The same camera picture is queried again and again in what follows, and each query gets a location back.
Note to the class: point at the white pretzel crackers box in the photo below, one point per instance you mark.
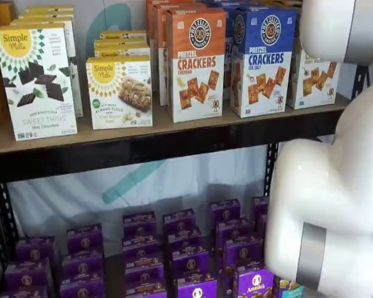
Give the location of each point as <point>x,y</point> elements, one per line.
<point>314,93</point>

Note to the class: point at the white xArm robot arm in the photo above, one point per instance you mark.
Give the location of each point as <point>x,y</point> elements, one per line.
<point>329,186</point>

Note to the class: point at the black metal shelf beam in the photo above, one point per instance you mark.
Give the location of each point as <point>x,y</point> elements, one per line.
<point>143,149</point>

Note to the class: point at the wooden shelf board with crackers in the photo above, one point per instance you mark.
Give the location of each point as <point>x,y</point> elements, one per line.
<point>127,133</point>

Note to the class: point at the purple Annie's snack box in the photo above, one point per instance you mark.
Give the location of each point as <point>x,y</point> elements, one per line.
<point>142,252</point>
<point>191,265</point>
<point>140,229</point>
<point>234,232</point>
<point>35,253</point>
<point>26,279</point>
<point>226,214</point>
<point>261,225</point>
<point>196,290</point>
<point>185,243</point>
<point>259,208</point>
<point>144,274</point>
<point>251,285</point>
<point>180,225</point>
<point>21,293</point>
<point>85,241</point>
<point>146,291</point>
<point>82,267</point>
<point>243,252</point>
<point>82,290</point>

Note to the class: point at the Simple Mills almond bar box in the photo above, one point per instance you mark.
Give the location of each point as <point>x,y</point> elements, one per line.
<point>121,43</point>
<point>124,34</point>
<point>118,93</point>
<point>136,52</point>

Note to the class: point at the blue sea salt pretzel box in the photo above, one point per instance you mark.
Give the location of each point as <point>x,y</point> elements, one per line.
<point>229,46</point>
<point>236,3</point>
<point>261,93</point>

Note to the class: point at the orange cheddar pretzel cracker box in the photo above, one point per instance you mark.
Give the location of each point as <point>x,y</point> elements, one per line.
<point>150,25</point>
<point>160,31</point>
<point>196,46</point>

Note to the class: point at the dark metal shelf unit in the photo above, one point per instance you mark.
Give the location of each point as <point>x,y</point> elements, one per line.
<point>81,192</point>

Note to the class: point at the Simple Mills Sweet Thins box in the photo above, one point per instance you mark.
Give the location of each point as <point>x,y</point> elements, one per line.
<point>49,8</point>
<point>77,93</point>
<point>46,15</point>
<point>34,118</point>

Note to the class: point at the purple Annie's boxes group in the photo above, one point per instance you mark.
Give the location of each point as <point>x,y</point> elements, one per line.
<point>113,279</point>

